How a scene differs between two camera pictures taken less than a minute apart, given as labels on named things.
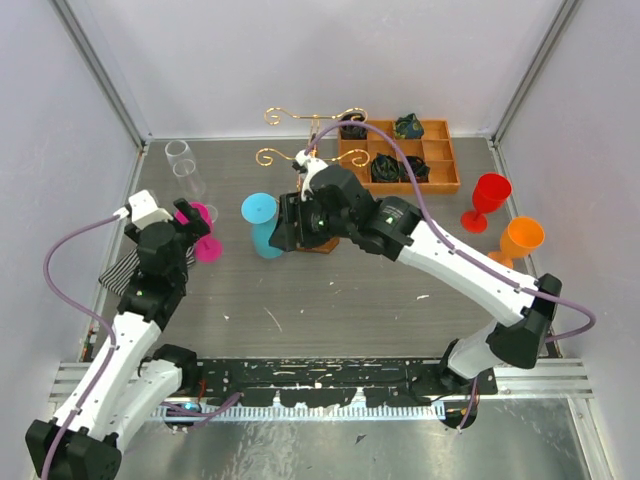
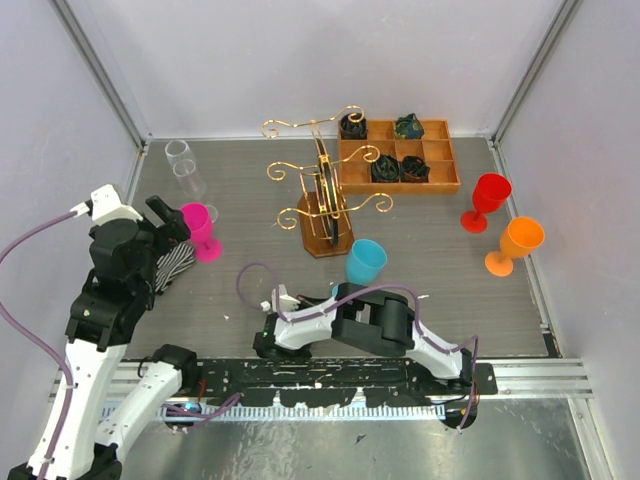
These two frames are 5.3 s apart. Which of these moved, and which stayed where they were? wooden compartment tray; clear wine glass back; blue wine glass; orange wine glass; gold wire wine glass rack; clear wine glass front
Moved: blue wine glass; gold wire wine glass rack
Stayed: clear wine glass back; wooden compartment tray; clear wine glass front; orange wine glass
